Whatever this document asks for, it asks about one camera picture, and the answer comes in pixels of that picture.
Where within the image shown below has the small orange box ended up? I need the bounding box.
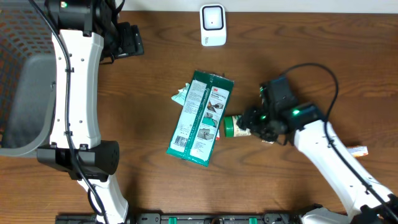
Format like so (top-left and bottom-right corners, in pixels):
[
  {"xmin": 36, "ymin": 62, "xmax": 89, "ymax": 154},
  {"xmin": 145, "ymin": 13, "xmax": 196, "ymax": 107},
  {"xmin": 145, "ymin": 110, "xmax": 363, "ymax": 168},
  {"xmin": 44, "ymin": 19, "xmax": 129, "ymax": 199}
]
[{"xmin": 347, "ymin": 146, "xmax": 368, "ymax": 157}]

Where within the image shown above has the white barcode scanner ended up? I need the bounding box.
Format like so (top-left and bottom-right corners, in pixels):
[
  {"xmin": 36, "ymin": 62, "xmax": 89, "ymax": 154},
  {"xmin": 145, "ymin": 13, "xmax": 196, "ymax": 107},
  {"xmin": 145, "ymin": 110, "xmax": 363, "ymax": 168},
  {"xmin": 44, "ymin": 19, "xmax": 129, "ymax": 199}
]
[{"xmin": 200, "ymin": 4, "xmax": 227, "ymax": 47}]

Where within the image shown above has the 3M gloves package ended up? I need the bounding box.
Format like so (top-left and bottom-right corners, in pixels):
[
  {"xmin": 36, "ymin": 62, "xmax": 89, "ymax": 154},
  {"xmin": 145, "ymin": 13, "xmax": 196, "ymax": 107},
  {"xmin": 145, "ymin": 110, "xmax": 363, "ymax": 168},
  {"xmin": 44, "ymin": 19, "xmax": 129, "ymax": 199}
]
[{"xmin": 166, "ymin": 70, "xmax": 234, "ymax": 167}]

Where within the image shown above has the green tea carton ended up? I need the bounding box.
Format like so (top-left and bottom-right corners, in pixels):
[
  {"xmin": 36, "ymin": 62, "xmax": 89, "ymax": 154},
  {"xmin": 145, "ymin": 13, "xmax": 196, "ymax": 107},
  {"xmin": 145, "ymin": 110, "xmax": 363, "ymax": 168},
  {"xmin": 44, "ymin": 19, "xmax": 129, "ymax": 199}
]
[{"xmin": 262, "ymin": 140, "xmax": 274, "ymax": 144}]

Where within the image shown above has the grey plastic basket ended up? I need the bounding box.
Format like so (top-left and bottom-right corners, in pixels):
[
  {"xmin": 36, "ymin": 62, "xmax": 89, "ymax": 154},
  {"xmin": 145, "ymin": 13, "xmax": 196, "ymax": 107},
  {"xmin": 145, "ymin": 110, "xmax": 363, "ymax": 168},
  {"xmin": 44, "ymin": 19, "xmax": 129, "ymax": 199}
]
[{"xmin": 1, "ymin": 1, "xmax": 56, "ymax": 157}]

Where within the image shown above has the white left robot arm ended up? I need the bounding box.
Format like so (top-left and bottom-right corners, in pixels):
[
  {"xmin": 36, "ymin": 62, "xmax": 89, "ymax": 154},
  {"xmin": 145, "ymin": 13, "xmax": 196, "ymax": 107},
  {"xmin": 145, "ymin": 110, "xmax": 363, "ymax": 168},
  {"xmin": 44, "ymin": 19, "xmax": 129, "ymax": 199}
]
[{"xmin": 37, "ymin": 0, "xmax": 144, "ymax": 223}]

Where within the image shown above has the light green tissue pack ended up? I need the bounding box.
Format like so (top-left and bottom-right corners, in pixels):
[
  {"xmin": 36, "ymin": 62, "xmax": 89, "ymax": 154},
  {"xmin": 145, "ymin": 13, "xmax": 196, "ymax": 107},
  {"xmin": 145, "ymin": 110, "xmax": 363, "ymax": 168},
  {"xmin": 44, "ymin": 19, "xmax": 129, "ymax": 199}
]
[{"xmin": 171, "ymin": 83, "xmax": 190, "ymax": 106}]

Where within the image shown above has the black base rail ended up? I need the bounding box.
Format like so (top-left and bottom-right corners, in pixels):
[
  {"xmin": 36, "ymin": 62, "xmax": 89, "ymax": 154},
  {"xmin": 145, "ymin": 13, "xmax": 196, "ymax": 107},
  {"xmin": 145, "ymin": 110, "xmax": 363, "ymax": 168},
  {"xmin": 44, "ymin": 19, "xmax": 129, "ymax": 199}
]
[{"xmin": 55, "ymin": 212, "xmax": 302, "ymax": 224}]

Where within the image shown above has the green lid white jar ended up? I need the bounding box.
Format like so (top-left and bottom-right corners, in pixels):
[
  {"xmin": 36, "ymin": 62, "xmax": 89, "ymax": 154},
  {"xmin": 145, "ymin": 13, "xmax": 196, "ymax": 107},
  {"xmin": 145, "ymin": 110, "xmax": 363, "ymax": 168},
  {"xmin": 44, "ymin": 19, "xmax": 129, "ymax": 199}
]
[{"xmin": 224, "ymin": 115, "xmax": 251, "ymax": 138}]

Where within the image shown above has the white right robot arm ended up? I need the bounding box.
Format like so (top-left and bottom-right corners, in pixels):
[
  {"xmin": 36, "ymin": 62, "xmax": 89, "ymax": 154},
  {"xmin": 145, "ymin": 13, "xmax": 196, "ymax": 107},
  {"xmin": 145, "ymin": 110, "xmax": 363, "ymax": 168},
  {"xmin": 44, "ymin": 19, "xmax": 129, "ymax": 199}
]
[{"xmin": 237, "ymin": 77, "xmax": 397, "ymax": 223}]

